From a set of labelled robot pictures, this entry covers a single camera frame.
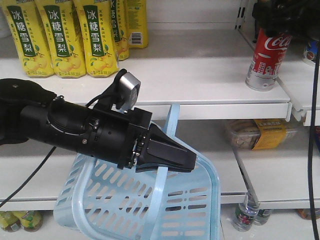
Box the black cable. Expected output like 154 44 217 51
0 146 57 208

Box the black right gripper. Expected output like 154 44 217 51
252 0 320 41

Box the clear cookie box yellow label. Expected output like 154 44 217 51
224 118 301 150

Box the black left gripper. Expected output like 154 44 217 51
83 107 197 173

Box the yellow pear drink bottle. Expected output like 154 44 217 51
0 0 55 78
73 0 119 78
35 0 87 79

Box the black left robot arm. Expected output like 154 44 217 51
0 78 197 173

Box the yellow pear drink bottle right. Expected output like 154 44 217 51
73 0 119 78

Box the red coca cola bottle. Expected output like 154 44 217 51
245 28 293 92

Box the white metal shelf unit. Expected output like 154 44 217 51
0 0 320 240

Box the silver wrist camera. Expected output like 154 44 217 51
92 68 141 113

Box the light blue plastic basket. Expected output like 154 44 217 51
53 103 221 240

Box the yellow pear drink bottle left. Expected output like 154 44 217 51
0 0 55 78

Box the yellow pear drink bottle middle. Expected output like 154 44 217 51
35 0 87 79

